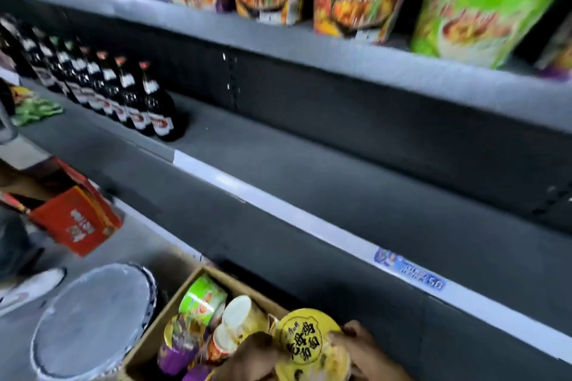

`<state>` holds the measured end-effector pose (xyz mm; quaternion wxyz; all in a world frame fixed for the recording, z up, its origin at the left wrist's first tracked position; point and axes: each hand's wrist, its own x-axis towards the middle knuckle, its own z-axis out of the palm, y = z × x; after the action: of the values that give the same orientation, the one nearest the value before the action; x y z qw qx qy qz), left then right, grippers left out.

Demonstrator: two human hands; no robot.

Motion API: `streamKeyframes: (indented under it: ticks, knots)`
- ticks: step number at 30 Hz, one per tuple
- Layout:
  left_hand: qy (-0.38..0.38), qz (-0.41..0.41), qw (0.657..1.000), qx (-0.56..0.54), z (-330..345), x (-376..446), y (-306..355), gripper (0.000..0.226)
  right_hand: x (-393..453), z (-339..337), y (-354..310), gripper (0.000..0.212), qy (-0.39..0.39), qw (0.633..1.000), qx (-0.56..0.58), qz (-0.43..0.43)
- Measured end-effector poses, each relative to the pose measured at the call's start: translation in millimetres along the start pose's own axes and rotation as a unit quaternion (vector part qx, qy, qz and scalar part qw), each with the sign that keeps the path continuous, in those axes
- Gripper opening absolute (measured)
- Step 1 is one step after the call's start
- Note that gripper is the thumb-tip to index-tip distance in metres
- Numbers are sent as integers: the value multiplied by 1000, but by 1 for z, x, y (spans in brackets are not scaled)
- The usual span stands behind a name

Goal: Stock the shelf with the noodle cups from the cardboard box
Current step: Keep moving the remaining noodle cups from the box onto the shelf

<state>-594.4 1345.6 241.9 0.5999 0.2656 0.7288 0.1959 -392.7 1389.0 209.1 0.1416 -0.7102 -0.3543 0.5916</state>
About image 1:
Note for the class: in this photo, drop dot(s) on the red orange package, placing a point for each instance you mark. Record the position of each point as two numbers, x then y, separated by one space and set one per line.
80 220

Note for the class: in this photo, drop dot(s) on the green cup noodle bowl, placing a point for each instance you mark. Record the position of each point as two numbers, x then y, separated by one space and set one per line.
487 5

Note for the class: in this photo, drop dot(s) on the pile of yellow snack packets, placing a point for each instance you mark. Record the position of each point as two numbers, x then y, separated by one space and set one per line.
20 94

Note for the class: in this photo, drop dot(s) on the dark metal store shelving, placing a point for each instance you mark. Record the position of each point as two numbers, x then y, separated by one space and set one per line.
335 148

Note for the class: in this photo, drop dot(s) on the brown cardboard box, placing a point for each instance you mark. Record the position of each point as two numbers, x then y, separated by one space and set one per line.
147 340

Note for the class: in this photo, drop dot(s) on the noodle bowls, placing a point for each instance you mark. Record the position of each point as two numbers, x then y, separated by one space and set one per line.
205 331

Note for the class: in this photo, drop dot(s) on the pile of green snack packets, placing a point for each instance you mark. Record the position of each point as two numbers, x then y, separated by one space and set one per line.
38 110

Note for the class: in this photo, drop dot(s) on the yellow noodle bowl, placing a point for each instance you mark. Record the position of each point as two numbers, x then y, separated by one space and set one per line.
308 340

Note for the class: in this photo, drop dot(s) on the person's right hand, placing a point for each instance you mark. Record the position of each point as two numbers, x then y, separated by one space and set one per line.
371 358

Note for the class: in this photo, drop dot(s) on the row of dark glass bottles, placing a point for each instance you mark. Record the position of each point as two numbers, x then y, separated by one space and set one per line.
111 90

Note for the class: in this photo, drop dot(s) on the blue price tag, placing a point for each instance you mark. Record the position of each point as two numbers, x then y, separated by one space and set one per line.
411 270

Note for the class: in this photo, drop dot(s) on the person's left hand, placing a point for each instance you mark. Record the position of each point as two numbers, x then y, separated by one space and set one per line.
250 358

